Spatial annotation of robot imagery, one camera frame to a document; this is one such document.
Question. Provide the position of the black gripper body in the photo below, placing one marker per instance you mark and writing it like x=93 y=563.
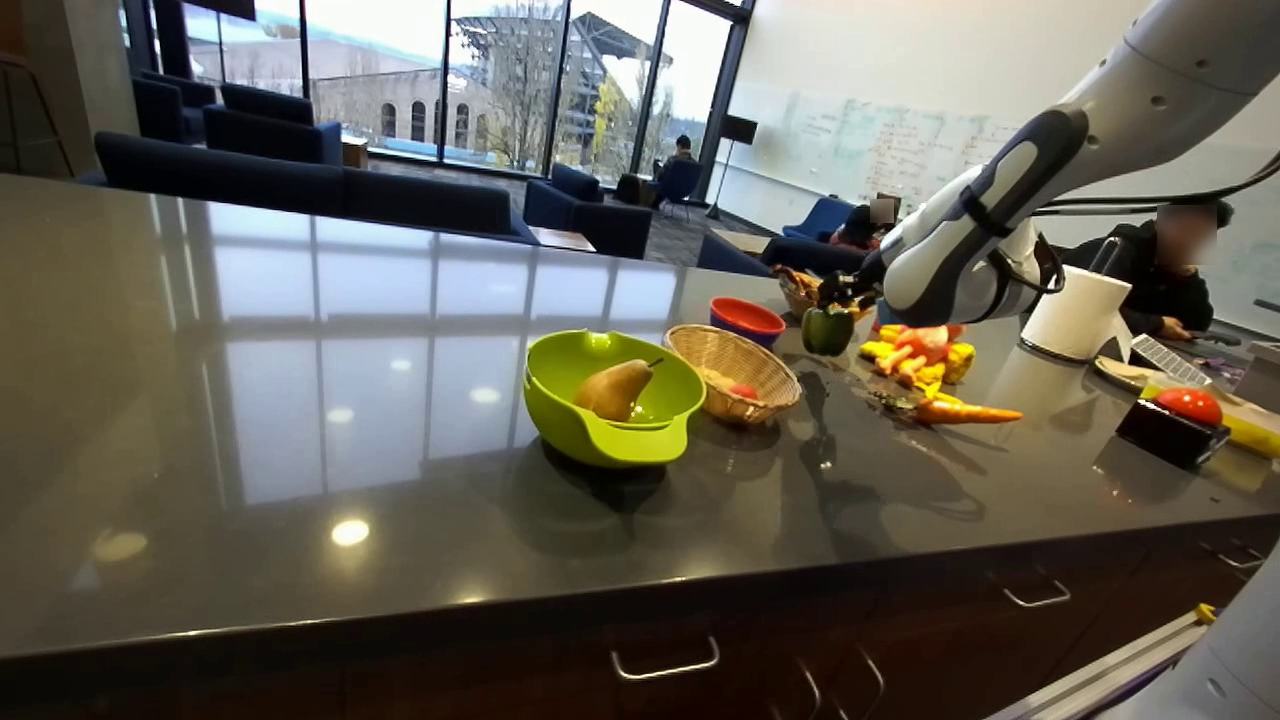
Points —
x=855 y=287

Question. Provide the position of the green bell pepper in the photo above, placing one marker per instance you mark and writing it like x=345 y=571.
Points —
x=826 y=331

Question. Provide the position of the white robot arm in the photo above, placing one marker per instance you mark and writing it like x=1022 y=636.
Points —
x=1177 y=73

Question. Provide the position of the green plastic bowl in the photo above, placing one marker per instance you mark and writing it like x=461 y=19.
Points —
x=658 y=424

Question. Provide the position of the yellow orange plush doll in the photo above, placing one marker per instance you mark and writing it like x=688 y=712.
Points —
x=919 y=357

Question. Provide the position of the woven wicker basket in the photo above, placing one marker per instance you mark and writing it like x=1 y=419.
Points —
x=750 y=386

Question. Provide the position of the orange toy carrot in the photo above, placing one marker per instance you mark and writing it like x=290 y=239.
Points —
x=949 y=410

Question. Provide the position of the white paper towel roll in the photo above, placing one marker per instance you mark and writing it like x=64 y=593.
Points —
x=1078 y=318

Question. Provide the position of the brown pear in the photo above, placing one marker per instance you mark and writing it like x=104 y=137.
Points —
x=615 y=389

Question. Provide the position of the dark blue armchair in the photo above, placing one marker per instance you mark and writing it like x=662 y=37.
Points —
x=569 y=196

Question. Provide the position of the seated person in black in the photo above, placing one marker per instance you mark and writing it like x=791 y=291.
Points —
x=1159 y=256

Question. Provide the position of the black block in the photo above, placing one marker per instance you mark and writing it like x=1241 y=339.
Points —
x=1168 y=439

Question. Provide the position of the red tomato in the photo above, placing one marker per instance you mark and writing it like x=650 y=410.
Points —
x=1194 y=407

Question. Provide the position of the dark blue sofa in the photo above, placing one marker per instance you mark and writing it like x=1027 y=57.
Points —
x=300 y=185

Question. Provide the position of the yellow banana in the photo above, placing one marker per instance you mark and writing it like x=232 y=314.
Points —
x=1253 y=431

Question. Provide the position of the silver drawer handle right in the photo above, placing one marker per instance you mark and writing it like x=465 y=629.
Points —
x=1039 y=596

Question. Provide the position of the silver drawer handle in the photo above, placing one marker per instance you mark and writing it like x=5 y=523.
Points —
x=650 y=663
x=1039 y=596

